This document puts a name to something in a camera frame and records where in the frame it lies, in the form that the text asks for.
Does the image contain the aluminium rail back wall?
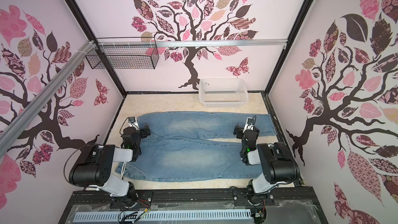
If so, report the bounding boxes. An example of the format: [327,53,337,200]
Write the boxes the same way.
[98,39,288,47]

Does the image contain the black wire basket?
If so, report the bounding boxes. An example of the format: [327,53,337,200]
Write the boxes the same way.
[85,37,160,69]

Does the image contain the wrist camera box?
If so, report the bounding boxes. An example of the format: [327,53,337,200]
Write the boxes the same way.
[244,116,257,130]
[127,117,137,129]

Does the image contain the aluminium rail left wall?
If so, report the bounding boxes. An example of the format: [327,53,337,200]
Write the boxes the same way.
[1,40,95,156]

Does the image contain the aluminium rail wall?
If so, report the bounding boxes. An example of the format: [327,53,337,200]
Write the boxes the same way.
[98,39,288,47]
[1,40,95,156]

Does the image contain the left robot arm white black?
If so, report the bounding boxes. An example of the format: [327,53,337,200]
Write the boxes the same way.
[63,125,151,208]

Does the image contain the white plastic mesh basket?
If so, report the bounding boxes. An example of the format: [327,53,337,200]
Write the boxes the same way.
[199,78,249,108]

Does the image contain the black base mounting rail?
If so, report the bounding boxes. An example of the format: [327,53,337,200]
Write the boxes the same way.
[69,186,315,207]

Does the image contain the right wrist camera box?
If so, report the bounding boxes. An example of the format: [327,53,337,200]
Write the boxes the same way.
[244,116,257,130]

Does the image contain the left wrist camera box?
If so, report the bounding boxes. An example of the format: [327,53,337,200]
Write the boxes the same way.
[127,117,137,129]

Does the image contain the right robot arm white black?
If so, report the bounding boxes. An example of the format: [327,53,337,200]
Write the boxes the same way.
[233,124,300,206]

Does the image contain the blue denim long pants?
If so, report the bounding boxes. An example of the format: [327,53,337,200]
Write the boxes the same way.
[115,112,262,183]

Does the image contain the white slotted cable duct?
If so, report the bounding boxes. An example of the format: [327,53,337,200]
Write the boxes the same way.
[72,209,252,224]

